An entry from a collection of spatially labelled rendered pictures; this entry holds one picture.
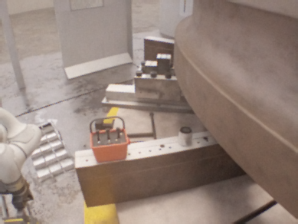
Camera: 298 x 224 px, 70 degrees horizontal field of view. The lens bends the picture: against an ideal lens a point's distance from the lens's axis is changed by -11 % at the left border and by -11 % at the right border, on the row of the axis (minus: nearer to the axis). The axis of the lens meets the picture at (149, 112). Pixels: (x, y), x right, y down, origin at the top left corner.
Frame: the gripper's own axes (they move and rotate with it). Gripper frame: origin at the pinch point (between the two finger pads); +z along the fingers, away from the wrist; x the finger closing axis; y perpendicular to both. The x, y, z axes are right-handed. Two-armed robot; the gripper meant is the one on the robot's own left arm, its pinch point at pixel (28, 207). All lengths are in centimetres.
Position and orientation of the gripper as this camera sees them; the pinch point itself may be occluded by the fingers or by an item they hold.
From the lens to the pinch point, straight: 125.3
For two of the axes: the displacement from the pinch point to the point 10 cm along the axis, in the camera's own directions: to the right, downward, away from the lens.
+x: -2.2, -5.3, 8.2
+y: 9.8, -1.2, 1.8
